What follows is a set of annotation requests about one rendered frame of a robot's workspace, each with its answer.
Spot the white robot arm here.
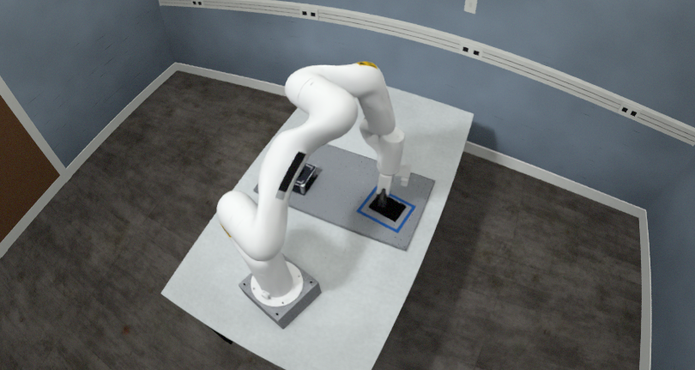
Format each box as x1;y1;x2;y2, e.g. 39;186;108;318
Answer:
217;62;412;307

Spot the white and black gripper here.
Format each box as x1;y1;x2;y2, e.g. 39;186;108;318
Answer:
377;172;394;208

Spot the blue tape rectangle outline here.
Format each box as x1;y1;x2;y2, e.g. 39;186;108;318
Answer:
356;186;415;233

